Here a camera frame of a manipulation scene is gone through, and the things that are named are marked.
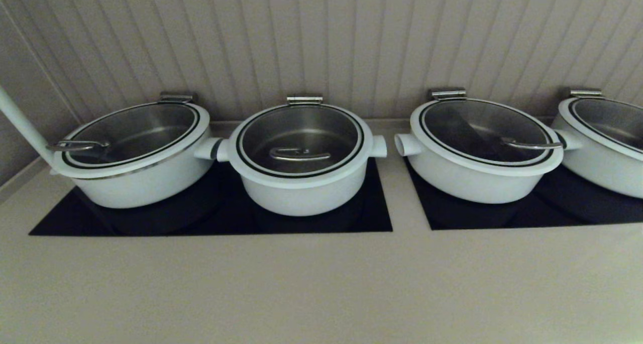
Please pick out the glass lid with white rim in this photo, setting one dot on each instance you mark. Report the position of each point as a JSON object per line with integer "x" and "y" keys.
{"x": 502, "y": 171}
{"x": 618, "y": 118}
{"x": 301, "y": 181}
{"x": 150, "y": 167}

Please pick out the white deep cooking pot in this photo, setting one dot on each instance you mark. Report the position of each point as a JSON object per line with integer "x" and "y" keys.
{"x": 301, "y": 198}

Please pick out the white shallow cooking pot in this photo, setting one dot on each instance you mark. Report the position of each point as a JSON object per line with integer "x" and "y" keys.
{"x": 603, "y": 173}
{"x": 467, "y": 183}
{"x": 150, "y": 191}

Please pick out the black glass induction cooktop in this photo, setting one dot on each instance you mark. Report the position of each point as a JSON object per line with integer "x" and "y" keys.
{"x": 201, "y": 221}
{"x": 552, "y": 211}

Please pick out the white round rod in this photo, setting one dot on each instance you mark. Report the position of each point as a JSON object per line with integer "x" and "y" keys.
{"x": 20, "y": 120}

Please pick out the chrome hinge bracket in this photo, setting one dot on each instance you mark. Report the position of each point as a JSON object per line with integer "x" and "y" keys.
{"x": 304, "y": 99}
{"x": 176, "y": 98}
{"x": 585, "y": 93}
{"x": 448, "y": 93}

